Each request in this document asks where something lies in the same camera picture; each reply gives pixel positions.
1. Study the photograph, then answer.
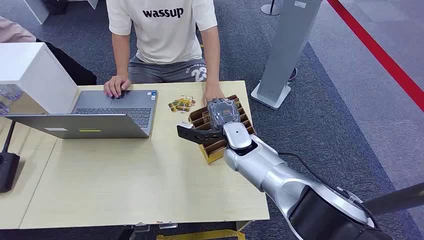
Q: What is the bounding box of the dark grey pole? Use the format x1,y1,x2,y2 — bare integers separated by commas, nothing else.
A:
361,182,424,217

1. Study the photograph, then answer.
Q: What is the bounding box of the seated person at desk side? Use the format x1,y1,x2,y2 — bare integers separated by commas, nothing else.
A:
0,15,98,87

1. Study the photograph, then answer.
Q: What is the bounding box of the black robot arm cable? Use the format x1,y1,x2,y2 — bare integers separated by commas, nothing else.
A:
277,152,380,230

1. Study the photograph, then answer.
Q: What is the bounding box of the black desk stand device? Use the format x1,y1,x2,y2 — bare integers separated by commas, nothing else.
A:
0,120,21,194

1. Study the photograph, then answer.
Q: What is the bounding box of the person's left hand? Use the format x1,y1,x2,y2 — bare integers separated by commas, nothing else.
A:
202,83,226,107

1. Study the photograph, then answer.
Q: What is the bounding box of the round stanchion base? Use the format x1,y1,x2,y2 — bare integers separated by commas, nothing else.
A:
260,0,283,17

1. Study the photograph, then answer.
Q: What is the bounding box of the yellow strap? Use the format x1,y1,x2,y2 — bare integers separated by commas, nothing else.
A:
155,229,246,240

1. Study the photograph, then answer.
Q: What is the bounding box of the grey kiosk pillar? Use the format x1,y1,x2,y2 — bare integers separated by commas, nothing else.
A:
250,0,324,111

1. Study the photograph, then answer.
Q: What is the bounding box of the white box cabinet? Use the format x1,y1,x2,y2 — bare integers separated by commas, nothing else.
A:
0,42,80,116

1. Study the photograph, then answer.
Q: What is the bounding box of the metal table clamp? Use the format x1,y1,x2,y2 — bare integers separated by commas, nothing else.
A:
156,221,179,230

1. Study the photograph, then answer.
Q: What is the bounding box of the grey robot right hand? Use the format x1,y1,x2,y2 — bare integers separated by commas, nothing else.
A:
206,97,242,131

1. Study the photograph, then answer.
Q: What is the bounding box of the white furniture panel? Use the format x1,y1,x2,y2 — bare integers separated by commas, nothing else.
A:
23,0,51,25

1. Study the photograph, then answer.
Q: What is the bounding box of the person's right hand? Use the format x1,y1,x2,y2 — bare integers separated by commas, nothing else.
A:
103,74,132,100

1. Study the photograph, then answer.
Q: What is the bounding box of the yellow cardboard card holder box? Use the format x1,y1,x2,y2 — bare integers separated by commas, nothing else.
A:
188,94,257,165

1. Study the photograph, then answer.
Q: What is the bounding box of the grey laptop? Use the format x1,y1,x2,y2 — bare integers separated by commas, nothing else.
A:
4,89,159,140

